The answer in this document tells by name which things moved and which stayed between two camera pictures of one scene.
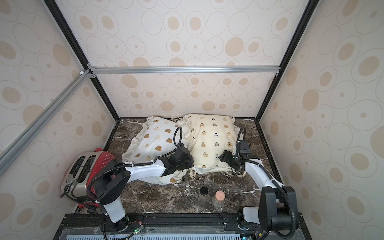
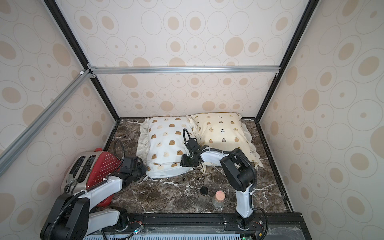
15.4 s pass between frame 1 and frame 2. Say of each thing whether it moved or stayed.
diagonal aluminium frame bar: stayed
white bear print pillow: moved
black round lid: stayed
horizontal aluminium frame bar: stayed
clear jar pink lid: stayed
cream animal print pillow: moved
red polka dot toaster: stayed
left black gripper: moved
